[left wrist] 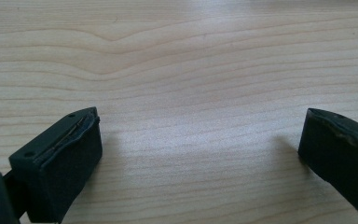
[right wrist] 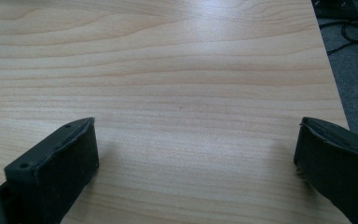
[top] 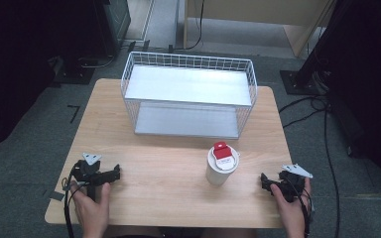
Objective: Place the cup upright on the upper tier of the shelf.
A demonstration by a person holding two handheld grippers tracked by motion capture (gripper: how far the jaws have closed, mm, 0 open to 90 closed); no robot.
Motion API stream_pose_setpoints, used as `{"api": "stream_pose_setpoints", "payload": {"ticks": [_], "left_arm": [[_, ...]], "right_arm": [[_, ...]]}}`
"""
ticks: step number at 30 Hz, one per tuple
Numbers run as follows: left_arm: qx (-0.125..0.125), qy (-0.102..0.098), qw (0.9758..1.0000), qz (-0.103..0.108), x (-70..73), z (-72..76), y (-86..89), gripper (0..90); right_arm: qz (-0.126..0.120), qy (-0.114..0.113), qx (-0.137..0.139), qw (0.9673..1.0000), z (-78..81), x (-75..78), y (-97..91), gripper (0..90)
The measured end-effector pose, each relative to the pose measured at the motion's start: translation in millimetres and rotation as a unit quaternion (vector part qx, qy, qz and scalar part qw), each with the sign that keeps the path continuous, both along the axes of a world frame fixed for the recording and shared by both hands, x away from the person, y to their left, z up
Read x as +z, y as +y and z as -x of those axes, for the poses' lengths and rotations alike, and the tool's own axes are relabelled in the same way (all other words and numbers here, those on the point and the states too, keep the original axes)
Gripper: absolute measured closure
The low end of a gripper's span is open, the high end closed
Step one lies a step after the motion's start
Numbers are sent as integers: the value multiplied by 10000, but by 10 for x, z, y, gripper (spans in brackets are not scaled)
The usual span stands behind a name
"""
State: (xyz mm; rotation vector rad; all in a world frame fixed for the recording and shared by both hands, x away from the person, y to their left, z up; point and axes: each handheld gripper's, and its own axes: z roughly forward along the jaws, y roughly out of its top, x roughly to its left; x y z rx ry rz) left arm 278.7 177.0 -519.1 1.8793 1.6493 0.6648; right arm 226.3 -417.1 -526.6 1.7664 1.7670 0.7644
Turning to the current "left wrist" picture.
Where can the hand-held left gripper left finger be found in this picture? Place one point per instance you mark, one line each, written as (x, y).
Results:
(59, 161)

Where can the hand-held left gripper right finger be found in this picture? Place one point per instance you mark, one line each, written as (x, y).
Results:
(338, 152)

